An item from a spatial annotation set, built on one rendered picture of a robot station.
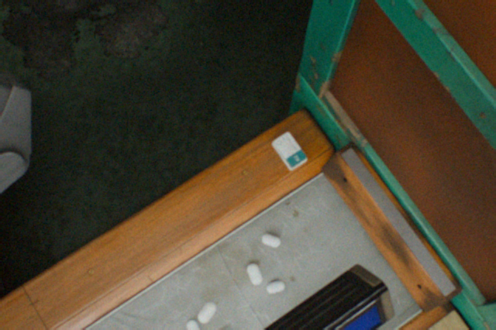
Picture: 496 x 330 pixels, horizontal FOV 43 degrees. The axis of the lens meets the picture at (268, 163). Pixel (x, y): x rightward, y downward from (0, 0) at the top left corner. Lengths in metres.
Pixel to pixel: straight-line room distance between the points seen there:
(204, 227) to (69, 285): 0.25
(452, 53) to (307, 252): 0.55
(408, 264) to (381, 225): 0.08
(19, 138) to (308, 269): 0.54
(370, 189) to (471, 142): 0.30
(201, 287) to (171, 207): 0.15
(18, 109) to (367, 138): 0.53
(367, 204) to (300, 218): 0.15
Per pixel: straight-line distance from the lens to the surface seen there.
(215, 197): 1.13
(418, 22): 0.72
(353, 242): 1.15
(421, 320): 1.14
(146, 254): 1.12
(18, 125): 0.87
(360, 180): 1.05
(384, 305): 0.79
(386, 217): 1.05
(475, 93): 0.70
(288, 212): 1.15
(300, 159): 1.13
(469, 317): 1.14
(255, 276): 1.11
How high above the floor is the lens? 1.86
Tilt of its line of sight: 73 degrees down
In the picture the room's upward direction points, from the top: 9 degrees clockwise
